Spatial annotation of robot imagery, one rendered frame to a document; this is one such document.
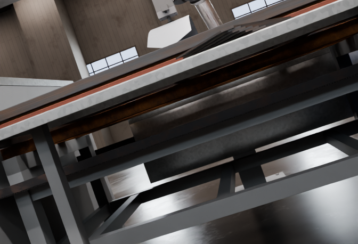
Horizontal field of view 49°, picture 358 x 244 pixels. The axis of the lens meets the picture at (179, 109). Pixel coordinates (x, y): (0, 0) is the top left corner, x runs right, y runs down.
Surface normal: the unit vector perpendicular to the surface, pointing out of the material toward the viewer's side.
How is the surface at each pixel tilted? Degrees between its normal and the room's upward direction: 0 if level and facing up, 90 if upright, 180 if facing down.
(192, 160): 90
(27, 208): 90
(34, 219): 90
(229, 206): 90
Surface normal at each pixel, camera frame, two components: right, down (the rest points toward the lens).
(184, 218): -0.15, 0.05
